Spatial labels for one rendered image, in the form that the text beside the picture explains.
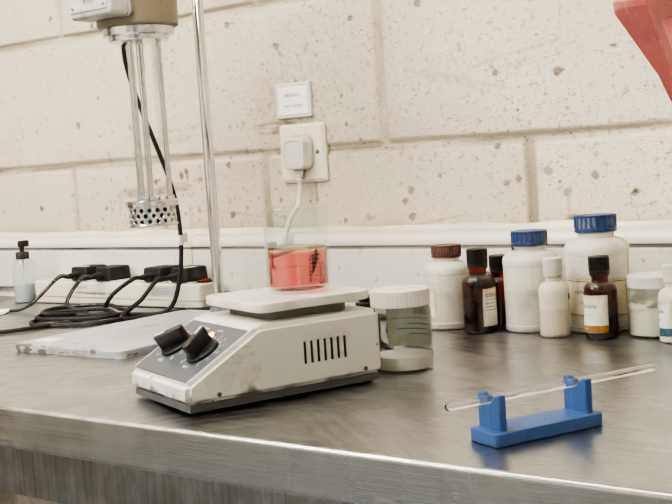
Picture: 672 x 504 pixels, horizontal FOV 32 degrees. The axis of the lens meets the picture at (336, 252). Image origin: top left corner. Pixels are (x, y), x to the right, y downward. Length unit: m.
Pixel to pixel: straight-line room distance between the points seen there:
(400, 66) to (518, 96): 0.19
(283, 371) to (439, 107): 0.64
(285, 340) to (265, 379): 0.04
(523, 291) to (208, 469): 0.51
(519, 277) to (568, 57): 0.31
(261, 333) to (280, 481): 0.17
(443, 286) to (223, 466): 0.52
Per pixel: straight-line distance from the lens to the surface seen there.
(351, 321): 1.07
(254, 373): 1.03
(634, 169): 1.45
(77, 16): 1.49
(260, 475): 0.92
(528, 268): 1.33
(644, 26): 0.63
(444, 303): 1.38
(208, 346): 1.04
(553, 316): 1.29
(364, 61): 1.65
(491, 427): 0.85
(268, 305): 1.03
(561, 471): 0.78
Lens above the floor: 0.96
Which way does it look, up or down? 5 degrees down
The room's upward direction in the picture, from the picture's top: 4 degrees counter-clockwise
